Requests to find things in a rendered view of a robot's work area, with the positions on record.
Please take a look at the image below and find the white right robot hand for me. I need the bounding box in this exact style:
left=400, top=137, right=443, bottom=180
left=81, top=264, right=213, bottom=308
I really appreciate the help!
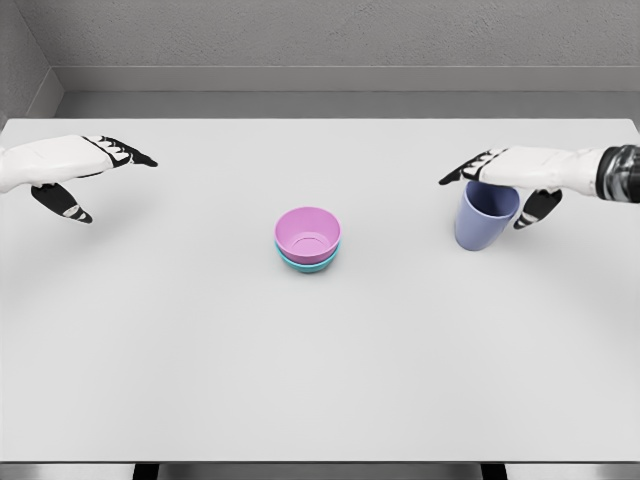
left=438, top=146, right=566, bottom=231

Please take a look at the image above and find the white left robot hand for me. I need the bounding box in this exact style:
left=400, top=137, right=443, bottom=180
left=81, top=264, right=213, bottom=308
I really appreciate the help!
left=19, top=134, right=159, bottom=225

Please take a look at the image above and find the lavender blue cup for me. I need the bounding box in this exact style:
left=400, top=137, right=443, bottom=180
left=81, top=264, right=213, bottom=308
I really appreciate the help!
left=453, top=180, right=522, bottom=253

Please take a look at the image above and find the pink bowl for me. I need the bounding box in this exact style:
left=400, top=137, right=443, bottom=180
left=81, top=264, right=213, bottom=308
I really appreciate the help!
left=273, top=206, right=343, bottom=267

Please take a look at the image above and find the teal bowl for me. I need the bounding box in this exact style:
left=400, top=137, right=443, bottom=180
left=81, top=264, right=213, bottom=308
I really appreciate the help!
left=274, top=243, right=343, bottom=275

